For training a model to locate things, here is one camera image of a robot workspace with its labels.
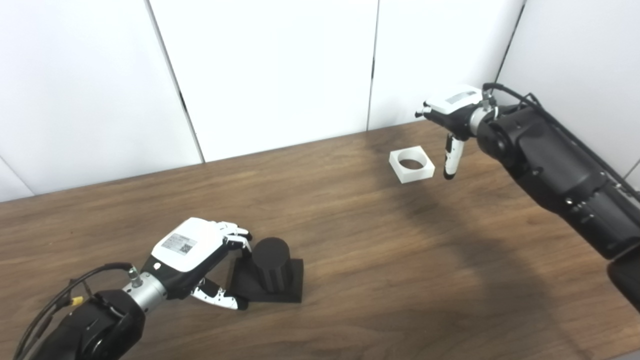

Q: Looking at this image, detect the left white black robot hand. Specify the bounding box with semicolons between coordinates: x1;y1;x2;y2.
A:
141;217;253;311

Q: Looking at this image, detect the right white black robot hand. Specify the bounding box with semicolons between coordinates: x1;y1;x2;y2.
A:
415;84;498;181

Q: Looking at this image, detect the white square piece with hole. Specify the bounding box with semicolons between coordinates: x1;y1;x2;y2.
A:
389;145;436;185

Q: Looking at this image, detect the black peg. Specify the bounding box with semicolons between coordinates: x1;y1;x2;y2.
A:
227;237;304;304

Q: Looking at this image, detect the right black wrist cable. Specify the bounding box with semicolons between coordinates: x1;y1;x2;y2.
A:
482;82;640;201

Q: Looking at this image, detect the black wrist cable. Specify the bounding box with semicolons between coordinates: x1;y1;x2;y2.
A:
482;82;640;201
12;262;146;360

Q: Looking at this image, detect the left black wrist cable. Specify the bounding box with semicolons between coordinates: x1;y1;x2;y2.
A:
12;262;146;360

